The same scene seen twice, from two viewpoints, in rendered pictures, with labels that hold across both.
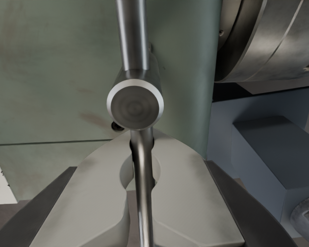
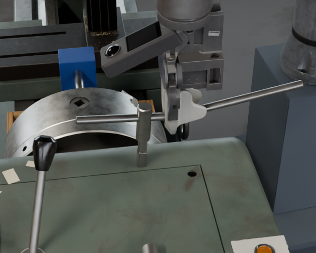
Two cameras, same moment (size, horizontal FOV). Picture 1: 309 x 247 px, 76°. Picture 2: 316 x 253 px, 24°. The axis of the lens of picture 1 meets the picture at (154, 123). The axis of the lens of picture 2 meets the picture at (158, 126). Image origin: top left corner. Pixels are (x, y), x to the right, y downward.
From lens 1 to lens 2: 1.02 m
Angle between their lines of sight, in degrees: 51
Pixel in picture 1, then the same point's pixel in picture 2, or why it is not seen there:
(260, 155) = (281, 146)
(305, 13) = not seen: hidden behind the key
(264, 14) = (119, 131)
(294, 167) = (274, 107)
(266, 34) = (128, 130)
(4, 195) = (275, 242)
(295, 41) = not seen: hidden behind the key
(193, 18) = (123, 149)
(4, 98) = (180, 227)
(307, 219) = (314, 70)
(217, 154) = not seen: outside the picture
